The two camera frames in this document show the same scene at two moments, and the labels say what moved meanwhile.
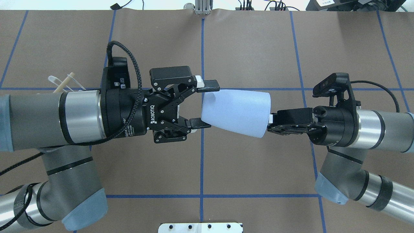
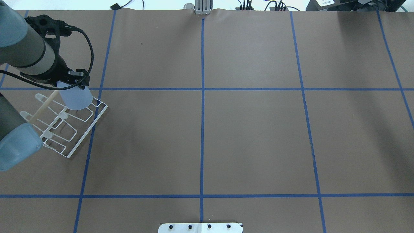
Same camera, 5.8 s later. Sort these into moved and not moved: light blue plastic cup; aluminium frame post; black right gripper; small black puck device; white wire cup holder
Moved: black right gripper; white wire cup holder; light blue plastic cup
Not moved: small black puck device; aluminium frame post
